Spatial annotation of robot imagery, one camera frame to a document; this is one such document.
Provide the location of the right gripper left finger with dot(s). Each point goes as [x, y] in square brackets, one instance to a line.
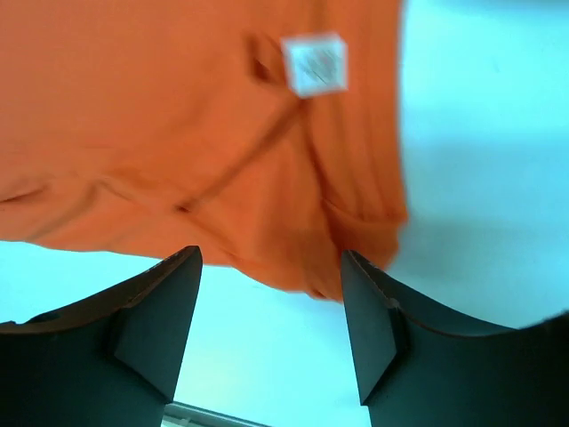
[111, 359]

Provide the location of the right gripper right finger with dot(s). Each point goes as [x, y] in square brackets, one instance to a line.
[421, 363]

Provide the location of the orange t shirt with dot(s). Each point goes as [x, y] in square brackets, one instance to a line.
[263, 132]

